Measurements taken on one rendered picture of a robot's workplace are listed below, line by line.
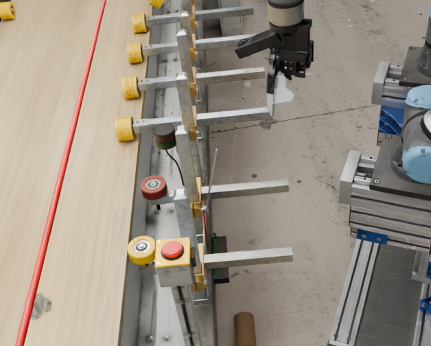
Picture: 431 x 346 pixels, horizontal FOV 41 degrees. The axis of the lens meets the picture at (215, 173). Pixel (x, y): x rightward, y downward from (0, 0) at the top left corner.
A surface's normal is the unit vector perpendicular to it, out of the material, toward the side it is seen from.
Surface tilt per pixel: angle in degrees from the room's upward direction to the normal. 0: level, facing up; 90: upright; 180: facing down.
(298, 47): 90
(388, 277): 0
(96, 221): 0
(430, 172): 97
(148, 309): 0
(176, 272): 90
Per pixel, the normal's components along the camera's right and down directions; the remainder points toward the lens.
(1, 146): -0.10, -0.74
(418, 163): -0.28, 0.75
